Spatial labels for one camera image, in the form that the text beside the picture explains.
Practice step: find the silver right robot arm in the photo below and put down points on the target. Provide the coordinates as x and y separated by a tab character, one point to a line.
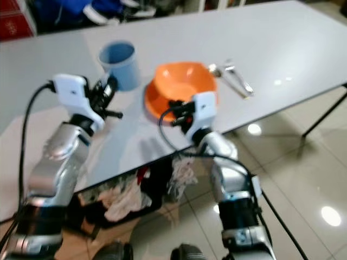
236	189

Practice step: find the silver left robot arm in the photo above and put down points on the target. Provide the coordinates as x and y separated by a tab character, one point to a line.
54	162

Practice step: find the blue plastic cup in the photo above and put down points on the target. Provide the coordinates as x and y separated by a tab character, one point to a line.
123	67

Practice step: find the orange plastic plate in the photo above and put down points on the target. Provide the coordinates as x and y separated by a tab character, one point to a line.
154	105

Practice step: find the orange plastic bowl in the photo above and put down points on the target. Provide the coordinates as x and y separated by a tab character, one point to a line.
184	80

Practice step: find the silver metal fork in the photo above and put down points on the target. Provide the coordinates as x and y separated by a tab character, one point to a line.
237	78

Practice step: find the blue and white bag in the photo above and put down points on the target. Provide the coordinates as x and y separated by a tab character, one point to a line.
70	10

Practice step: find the pile of crumpled cloths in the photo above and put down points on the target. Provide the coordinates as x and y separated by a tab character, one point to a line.
124	200

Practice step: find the red printed box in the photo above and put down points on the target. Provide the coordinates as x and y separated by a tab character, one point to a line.
15	21

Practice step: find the black right robot foot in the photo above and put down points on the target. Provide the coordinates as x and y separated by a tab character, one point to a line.
191	253

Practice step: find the black robot foot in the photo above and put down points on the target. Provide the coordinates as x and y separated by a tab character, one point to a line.
191	253
113	252

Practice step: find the black table leg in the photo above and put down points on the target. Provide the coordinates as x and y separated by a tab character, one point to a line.
322	115

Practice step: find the black left robot foot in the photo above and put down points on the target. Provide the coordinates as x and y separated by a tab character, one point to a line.
113	252

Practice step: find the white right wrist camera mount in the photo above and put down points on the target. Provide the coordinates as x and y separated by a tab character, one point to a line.
205	108

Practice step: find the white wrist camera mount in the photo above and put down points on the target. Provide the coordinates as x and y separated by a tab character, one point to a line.
73	93
205	108

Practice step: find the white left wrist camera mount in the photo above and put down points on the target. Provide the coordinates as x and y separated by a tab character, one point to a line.
73	93

